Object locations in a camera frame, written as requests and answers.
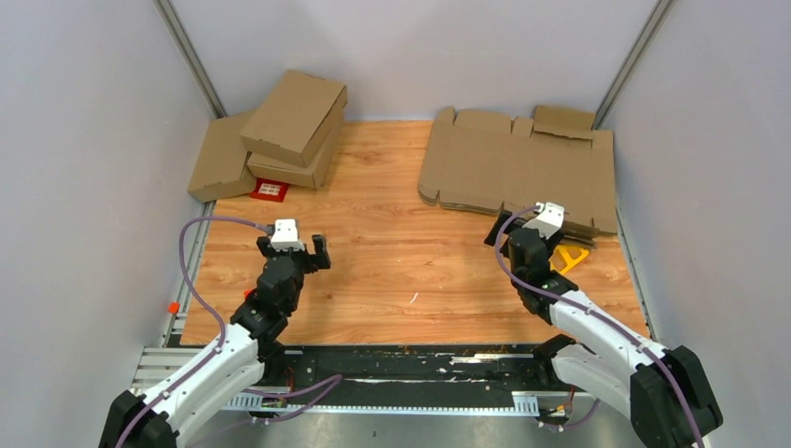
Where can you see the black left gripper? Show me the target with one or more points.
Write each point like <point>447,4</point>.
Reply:
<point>313,261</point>

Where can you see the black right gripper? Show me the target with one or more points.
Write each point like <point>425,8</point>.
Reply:
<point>488,241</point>

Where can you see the brown cardboard box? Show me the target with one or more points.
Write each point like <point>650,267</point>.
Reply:
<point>294,119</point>

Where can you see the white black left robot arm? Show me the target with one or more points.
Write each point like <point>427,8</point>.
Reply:
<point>169,413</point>

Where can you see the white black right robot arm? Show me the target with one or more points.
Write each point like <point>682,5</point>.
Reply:
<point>618,358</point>

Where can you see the folded cardboard box right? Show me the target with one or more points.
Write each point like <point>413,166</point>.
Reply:
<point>313,176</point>

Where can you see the folded cardboard box left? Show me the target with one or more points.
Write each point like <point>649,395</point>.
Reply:
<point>220,171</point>

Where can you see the red card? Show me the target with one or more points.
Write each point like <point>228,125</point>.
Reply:
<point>269,190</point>

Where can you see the yellow plastic triangle tool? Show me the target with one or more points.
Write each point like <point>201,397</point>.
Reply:
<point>566,257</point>

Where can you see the stack of flat cardboard sheets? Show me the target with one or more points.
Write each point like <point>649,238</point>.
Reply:
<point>484,161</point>

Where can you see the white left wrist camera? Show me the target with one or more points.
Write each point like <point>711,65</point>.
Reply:
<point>285,235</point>

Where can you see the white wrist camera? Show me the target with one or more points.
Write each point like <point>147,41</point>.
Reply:
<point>285,235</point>
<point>548,219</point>

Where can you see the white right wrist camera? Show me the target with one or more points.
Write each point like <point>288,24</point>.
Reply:
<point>548,219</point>

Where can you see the black metal base rail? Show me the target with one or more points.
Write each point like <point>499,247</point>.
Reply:
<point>451,379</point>

